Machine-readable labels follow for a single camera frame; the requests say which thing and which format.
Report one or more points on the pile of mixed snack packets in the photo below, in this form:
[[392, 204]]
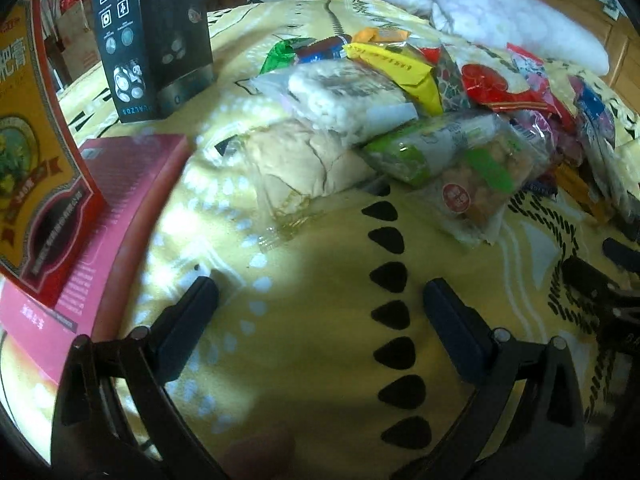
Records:
[[575, 135]]

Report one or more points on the pale bread packet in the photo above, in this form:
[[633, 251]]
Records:
[[295, 165]]

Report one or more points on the orange transparent snack bag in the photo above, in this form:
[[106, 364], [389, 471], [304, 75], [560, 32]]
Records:
[[580, 190]]

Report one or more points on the red cloud-print snack packet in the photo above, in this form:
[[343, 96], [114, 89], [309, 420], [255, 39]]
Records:
[[500, 85]]

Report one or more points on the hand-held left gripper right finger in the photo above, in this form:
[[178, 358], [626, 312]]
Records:
[[450, 320]]

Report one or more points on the dark blue snack packet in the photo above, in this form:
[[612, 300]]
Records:
[[325, 50]]

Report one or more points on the white rice cake packet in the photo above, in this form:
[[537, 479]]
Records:
[[340, 92]]

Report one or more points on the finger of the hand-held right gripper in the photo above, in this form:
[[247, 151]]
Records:
[[590, 280], [620, 255]]

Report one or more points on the yellow patterned blanket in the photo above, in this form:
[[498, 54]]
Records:
[[310, 310]]

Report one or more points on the orange yellow carton box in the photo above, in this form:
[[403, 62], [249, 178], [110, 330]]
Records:
[[30, 135]]

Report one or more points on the orange snack packet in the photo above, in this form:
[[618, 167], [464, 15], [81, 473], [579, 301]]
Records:
[[380, 35]]

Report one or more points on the white pillow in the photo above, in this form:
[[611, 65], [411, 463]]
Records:
[[500, 15]]

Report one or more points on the yellow snack packet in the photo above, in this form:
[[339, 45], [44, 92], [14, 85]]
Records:
[[400, 65]]

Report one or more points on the green roll snack packet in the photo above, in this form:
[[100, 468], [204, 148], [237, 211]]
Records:
[[410, 150]]

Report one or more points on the green foil snack packet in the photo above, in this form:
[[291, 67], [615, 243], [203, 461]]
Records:
[[280, 55]]

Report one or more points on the black appliance box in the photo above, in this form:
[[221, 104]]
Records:
[[150, 35]]

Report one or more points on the cardboard box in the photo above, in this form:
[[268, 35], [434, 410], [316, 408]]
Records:
[[75, 45]]

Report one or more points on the clear nut snack packet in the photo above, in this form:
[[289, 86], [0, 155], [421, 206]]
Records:
[[480, 180]]

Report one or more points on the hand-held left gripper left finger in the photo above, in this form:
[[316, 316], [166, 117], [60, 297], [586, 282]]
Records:
[[190, 315]]

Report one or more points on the wooden headboard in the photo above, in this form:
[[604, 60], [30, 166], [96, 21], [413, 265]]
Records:
[[620, 50]]

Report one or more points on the pink flat box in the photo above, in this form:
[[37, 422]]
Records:
[[125, 185]]

